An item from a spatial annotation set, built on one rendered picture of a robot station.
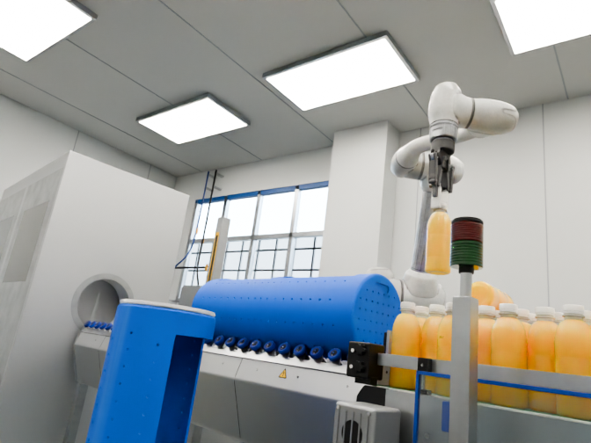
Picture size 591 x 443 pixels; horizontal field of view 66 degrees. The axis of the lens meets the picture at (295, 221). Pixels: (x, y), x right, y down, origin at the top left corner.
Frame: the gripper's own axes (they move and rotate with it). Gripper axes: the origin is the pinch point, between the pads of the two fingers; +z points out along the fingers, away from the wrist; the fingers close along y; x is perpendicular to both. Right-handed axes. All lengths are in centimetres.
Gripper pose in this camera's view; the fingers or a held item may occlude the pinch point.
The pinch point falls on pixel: (440, 200)
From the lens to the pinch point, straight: 149.5
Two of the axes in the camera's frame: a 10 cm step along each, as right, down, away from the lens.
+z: -1.4, 9.5, -2.7
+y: -7.1, -2.9, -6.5
